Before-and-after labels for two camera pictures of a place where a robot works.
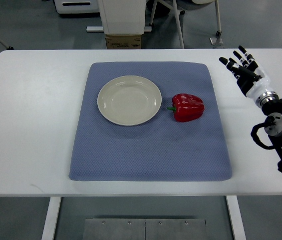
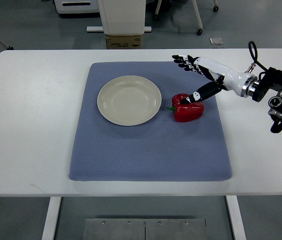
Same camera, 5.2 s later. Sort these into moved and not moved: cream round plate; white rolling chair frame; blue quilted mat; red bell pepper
Moved: white rolling chair frame
Not moved: cream round plate; blue quilted mat; red bell pepper
